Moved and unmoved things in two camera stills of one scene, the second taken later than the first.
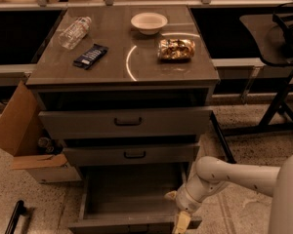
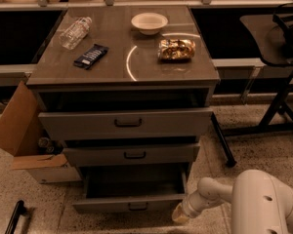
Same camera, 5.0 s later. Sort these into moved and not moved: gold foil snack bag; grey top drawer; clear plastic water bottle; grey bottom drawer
Moved: grey bottom drawer
Not moved: gold foil snack bag; grey top drawer; clear plastic water bottle
